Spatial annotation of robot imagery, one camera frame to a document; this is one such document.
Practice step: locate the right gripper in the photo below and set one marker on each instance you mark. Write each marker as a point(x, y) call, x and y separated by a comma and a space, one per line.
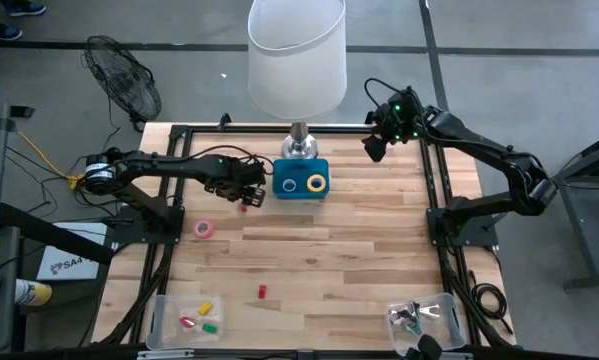
point(396, 120)

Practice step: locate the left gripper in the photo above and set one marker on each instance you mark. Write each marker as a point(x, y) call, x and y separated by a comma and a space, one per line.
point(234, 175)

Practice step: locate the yellow tape roll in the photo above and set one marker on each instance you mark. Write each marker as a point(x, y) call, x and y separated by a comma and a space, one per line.
point(309, 183)

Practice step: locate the pink tape roll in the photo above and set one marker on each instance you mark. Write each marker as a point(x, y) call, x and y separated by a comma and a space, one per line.
point(196, 229)

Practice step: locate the red open-mouthed stapler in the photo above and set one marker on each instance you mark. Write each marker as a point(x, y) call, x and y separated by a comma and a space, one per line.
point(262, 291)

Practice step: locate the small yellow stapler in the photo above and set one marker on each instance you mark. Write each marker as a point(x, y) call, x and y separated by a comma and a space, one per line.
point(205, 308)

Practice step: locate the small green stapler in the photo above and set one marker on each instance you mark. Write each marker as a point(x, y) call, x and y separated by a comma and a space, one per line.
point(209, 328)

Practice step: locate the black staple remover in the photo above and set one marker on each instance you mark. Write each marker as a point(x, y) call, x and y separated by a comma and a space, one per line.
point(405, 315)

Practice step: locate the small white binder clip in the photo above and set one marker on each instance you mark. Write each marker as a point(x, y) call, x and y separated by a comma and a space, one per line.
point(429, 311)

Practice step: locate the teal staple remover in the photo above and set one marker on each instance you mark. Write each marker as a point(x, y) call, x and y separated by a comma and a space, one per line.
point(414, 328)

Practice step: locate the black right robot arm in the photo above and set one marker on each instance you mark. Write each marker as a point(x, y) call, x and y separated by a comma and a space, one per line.
point(479, 142)

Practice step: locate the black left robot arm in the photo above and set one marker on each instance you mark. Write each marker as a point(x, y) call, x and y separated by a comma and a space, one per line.
point(169, 165)

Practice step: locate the teal plastic bin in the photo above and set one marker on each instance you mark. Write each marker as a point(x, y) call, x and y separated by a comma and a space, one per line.
point(301, 167)

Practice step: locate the table lamp white shade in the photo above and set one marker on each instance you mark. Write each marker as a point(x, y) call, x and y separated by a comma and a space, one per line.
point(299, 60)

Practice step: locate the clear plastic bin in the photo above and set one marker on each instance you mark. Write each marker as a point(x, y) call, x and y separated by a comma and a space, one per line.
point(451, 320)
point(169, 305)

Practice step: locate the black floor fan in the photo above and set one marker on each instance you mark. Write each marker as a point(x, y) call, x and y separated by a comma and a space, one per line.
point(124, 80)

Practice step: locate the white cardboard box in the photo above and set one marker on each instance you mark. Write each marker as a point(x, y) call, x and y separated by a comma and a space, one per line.
point(74, 262)

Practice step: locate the black metal beam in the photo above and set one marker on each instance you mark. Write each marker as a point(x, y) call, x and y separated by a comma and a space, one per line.
point(54, 232)

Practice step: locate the grey metal stand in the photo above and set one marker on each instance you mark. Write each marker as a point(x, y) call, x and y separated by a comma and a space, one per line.
point(580, 230)

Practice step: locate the black metal table frame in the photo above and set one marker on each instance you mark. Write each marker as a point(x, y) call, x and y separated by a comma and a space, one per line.
point(259, 355)

